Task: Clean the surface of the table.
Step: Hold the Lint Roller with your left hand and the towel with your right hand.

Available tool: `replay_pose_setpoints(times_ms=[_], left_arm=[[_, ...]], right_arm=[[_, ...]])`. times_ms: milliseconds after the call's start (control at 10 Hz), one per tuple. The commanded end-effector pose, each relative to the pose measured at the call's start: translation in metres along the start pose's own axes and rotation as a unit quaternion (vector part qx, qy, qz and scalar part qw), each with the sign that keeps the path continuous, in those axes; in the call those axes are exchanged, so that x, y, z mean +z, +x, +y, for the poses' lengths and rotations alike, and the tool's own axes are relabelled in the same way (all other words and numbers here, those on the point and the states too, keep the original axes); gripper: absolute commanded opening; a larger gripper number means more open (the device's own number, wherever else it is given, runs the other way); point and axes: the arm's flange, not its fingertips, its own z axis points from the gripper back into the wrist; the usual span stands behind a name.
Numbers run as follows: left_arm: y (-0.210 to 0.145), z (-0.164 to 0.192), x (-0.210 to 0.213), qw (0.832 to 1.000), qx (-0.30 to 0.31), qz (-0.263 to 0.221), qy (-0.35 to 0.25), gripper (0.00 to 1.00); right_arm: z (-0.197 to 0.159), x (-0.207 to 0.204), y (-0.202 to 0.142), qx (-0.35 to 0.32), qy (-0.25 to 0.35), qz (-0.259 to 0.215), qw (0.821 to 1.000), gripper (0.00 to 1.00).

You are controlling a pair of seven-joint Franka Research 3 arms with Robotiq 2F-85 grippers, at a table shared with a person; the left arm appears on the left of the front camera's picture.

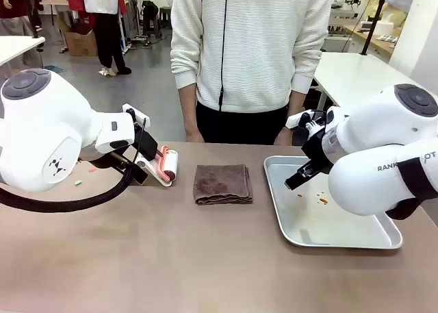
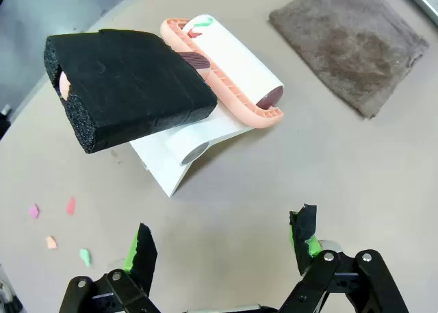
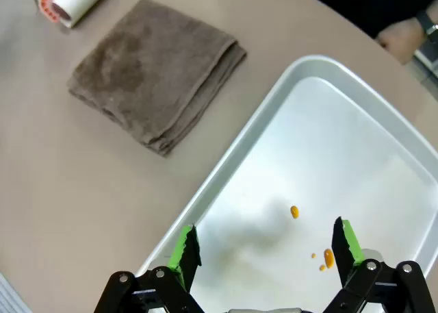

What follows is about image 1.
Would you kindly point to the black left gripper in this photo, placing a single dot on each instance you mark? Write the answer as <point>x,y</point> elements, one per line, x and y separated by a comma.
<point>147,145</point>

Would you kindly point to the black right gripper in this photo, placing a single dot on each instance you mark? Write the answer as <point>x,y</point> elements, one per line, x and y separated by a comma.
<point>316,148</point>

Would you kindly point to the brown towel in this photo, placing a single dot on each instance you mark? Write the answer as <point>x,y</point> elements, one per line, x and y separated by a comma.
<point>222,184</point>

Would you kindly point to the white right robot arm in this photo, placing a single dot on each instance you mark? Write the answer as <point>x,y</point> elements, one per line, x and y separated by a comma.
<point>376,121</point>

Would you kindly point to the person right forearm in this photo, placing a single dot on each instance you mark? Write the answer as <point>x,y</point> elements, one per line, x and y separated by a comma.
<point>188,107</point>

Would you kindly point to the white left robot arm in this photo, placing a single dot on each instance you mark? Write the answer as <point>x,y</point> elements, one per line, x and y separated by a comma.
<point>44,121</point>

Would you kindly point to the person left forearm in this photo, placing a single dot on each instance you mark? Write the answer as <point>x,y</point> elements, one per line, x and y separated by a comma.
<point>295,102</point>

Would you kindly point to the person left hand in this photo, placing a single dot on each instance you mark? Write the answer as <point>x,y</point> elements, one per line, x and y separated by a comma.
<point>282,136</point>

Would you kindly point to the person right hand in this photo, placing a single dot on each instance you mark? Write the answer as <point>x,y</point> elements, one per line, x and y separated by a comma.
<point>193,135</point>

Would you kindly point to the metal tray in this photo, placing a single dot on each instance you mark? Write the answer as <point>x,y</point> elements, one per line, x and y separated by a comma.
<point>325,224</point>

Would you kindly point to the large white table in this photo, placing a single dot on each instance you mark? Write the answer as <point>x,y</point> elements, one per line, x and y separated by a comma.
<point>356,76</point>

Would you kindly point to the cardboard box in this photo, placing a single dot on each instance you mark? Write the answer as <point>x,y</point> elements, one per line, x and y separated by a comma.
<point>80,39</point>

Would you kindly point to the bystander in red white jacket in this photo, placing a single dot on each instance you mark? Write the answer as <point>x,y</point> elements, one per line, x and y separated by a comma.
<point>102,25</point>

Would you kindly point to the black bag on stool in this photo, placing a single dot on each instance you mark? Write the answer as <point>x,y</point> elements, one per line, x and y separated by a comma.
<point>150,13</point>

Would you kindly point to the person torso white jacket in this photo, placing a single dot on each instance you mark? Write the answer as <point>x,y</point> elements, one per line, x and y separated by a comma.
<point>250,42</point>

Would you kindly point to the wooden desk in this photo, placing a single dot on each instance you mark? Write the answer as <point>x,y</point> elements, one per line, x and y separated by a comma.
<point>376,39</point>

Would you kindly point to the small white table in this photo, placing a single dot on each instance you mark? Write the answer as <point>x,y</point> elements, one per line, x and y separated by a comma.
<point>17,47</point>

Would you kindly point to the black stand pole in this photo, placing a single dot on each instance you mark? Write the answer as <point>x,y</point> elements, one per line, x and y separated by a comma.
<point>374,18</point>

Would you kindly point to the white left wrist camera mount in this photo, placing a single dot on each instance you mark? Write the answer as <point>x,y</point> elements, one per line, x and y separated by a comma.
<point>136,112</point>

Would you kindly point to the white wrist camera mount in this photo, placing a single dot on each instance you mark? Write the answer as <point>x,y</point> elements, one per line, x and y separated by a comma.
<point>136,112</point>
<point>296,119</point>

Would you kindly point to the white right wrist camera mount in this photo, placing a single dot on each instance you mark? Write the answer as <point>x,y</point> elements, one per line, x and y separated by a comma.
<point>296,119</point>

